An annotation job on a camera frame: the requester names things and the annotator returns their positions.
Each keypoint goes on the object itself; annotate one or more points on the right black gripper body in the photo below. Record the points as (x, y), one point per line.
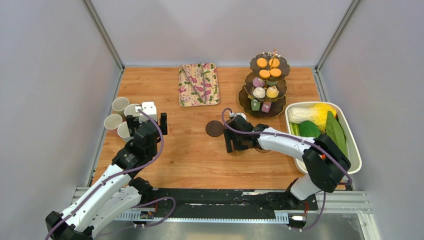
(240, 145)

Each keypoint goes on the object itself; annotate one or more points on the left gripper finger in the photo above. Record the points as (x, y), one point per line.
(164, 123)
(130, 121)

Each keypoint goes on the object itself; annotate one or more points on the light blue handled mug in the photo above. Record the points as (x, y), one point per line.
(124, 132)

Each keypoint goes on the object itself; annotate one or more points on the dark round wooden coaster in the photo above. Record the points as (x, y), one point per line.
(214, 128)

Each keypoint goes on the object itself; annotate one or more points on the green cake with panda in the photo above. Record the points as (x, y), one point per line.
(255, 105)

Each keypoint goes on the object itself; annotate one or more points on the floral rectangular tray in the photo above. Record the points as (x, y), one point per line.
(187, 95)

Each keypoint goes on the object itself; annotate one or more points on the three-tier dark cake stand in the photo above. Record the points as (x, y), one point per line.
(278, 104)

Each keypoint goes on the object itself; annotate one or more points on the white round cake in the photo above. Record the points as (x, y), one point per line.
(259, 92)

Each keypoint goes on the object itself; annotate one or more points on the yellow cupcake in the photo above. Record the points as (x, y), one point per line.
(272, 92)

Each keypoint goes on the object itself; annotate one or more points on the purple cake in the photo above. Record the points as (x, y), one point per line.
(258, 82)

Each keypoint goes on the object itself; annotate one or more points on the green round cake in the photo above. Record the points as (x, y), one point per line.
(271, 83)

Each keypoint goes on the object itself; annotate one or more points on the round biscuit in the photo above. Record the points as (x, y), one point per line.
(274, 63)
(264, 74)
(262, 62)
(275, 72)

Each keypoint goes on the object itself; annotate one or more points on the light wooden coaster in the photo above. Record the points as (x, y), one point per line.
(237, 153)

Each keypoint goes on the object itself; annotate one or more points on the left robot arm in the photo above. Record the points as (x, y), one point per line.
(117, 190)

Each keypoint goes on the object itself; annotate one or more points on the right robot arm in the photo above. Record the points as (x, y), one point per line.
(325, 162)

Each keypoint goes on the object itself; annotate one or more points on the cream mug left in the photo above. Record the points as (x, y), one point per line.
(112, 122)

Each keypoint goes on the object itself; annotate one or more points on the cream mug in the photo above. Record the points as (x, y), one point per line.
(112, 122)
(119, 105)

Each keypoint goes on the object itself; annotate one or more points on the cream mug far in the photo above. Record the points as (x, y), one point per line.
(119, 105)

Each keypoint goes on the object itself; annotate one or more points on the green bok choy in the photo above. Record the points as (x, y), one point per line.
(309, 129)

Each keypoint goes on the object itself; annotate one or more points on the napa cabbage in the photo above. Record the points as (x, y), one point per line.
(316, 114)

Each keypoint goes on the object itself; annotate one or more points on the long dark green leaf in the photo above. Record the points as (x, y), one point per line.
(334, 130)

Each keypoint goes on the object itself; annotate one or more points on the white oval vegetable basin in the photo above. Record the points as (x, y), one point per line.
(354, 156)

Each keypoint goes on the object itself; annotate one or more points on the grey handled mug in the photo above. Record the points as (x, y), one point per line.
(130, 110)

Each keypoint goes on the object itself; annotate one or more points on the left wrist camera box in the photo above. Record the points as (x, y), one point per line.
(149, 108)

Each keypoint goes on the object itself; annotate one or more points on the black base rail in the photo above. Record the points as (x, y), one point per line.
(194, 203)

